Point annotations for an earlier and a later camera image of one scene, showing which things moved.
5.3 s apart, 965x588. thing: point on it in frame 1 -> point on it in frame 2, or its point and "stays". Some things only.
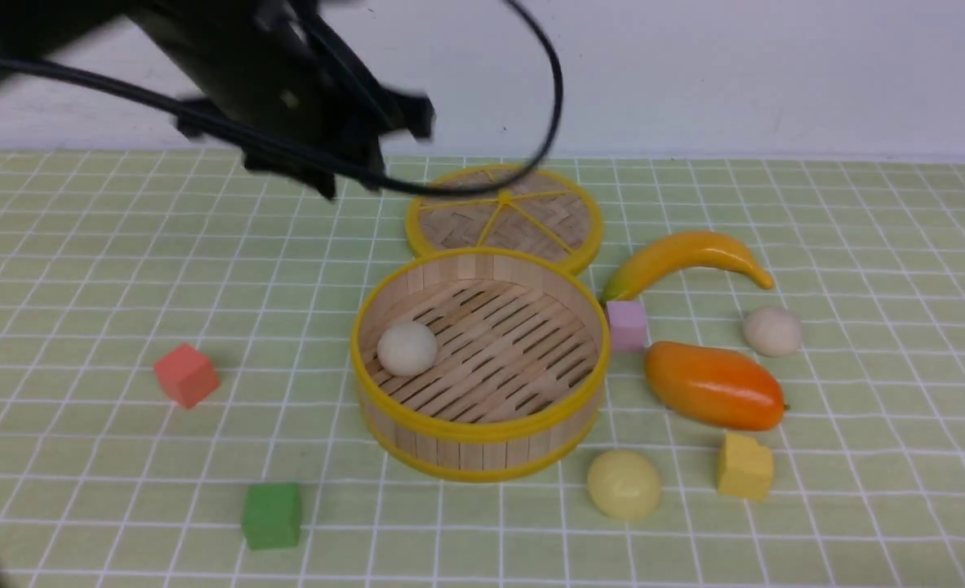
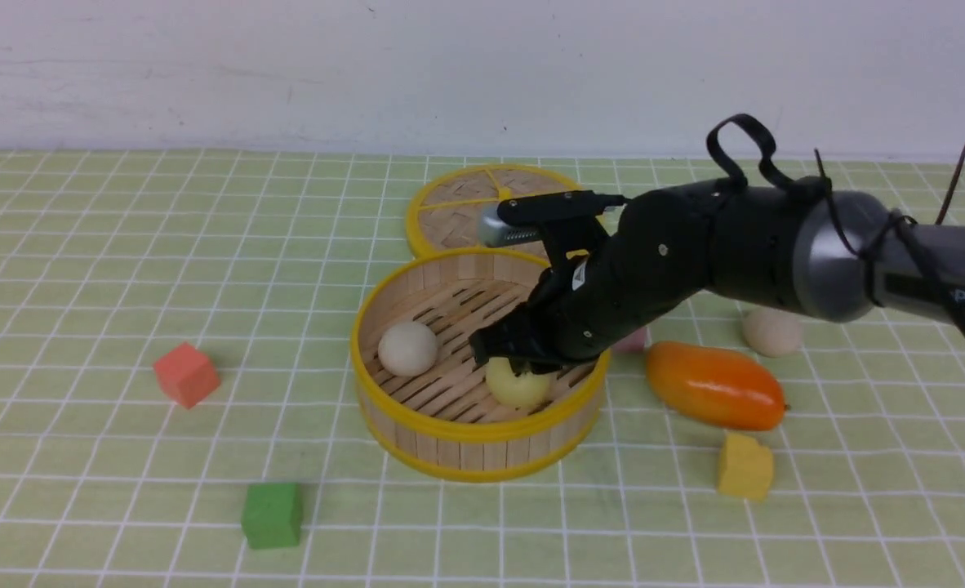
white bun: [406, 349] stays
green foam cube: [272, 515] stays
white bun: [771, 331] stays
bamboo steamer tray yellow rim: [523, 344] stays
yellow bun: [624, 484] -> [522, 389]
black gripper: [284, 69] -> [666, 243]
